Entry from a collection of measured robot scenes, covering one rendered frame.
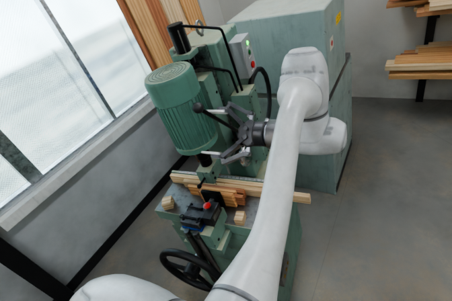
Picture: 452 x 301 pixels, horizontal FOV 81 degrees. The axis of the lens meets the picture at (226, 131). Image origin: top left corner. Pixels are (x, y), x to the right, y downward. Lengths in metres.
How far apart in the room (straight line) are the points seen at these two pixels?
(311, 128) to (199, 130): 0.43
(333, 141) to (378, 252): 1.43
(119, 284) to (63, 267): 2.04
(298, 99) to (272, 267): 0.32
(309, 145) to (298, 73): 0.20
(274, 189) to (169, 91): 0.51
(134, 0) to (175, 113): 1.62
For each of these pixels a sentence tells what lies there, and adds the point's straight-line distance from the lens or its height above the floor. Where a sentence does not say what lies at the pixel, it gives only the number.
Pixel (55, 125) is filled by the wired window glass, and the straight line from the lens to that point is 2.25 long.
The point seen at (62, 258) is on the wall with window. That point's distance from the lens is 2.49.
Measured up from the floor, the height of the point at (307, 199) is 0.93.
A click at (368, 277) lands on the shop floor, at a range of 2.00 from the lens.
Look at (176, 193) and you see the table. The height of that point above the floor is 0.90.
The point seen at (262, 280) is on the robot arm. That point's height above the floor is 1.40.
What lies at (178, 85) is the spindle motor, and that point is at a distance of 0.87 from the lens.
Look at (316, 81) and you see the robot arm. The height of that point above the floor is 1.50.
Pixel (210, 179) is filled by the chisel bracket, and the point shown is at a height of 1.03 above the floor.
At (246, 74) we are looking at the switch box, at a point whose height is 1.34.
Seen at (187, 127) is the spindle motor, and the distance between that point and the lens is 0.94.
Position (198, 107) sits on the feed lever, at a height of 1.43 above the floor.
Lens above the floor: 1.80
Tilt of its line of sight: 34 degrees down
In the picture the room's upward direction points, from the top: 19 degrees counter-clockwise
